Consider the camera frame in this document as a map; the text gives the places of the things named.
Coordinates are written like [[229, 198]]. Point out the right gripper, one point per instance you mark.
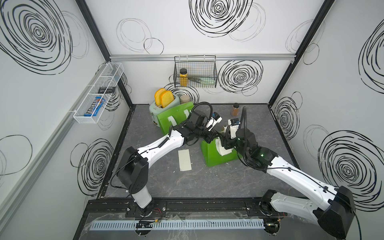
[[226, 139]]

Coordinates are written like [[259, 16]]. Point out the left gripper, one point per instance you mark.
[[211, 135]]

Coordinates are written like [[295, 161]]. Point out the green tote bag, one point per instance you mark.
[[211, 155], [174, 116]]

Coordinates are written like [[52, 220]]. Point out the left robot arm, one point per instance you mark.
[[133, 169]]

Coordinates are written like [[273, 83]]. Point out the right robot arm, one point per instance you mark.
[[332, 208]]

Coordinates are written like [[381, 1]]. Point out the brown spice bottle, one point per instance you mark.
[[235, 110]]

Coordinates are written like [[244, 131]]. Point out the beige lidded jar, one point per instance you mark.
[[185, 99]]

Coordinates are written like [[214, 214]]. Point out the right toast slice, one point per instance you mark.
[[166, 98]]

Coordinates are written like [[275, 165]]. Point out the toast slice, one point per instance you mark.
[[166, 98], [158, 96]]

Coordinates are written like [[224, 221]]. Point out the mint green toaster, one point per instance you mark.
[[155, 110]]

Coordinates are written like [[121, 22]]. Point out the left toast slice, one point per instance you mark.
[[158, 96]]

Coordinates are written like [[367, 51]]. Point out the yellow juice bottle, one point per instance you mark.
[[183, 77]]

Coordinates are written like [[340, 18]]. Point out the small black box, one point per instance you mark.
[[106, 90]]

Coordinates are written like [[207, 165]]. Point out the blue candy packet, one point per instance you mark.
[[96, 105]]

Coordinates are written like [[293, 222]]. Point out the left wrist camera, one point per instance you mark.
[[215, 118]]

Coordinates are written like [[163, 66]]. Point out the black wire wall basket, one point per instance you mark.
[[202, 70]]

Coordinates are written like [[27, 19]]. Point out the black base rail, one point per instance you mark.
[[162, 206]]

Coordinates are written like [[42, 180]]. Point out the grey slotted cable duct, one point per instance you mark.
[[212, 224]]

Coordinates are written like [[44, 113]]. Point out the white wire wall shelf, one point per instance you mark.
[[108, 75]]

